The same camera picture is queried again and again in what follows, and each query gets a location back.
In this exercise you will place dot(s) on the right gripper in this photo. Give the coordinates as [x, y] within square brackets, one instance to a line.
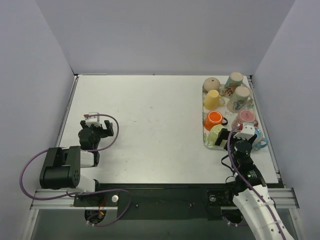
[225, 137]

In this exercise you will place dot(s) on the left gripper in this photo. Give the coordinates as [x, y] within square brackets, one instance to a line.
[99, 129]

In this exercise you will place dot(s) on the pink patterned mug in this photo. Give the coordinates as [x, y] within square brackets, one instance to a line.
[245, 116]

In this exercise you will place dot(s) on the blue glazed mug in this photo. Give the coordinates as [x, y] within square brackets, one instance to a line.
[260, 142]

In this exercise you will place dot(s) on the light green mug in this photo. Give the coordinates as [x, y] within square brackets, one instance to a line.
[213, 135]

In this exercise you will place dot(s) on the orange mug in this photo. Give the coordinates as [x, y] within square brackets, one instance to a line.
[214, 118]

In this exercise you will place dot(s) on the yellow mug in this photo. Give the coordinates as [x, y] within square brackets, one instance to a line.
[213, 100]

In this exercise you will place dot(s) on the beige round mug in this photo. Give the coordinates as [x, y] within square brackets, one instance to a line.
[212, 83]

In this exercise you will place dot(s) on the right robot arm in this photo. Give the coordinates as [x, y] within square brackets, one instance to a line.
[250, 193]

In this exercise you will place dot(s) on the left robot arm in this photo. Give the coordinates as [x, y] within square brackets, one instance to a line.
[62, 165]

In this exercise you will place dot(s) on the tall seahorse mug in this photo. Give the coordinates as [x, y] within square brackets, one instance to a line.
[242, 97]

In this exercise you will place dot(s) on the tall teal floral mug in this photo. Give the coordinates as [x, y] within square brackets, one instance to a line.
[234, 80]

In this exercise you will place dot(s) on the floral serving tray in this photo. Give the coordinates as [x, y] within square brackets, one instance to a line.
[230, 116]

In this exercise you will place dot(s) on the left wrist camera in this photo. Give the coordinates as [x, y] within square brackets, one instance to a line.
[92, 119]

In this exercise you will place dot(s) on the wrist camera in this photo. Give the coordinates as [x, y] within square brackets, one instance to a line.
[92, 119]
[245, 131]

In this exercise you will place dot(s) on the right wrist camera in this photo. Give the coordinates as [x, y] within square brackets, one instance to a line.
[245, 131]

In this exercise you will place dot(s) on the aluminium rail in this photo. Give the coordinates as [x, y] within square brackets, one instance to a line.
[284, 198]

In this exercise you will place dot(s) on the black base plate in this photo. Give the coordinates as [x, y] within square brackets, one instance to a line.
[188, 201]

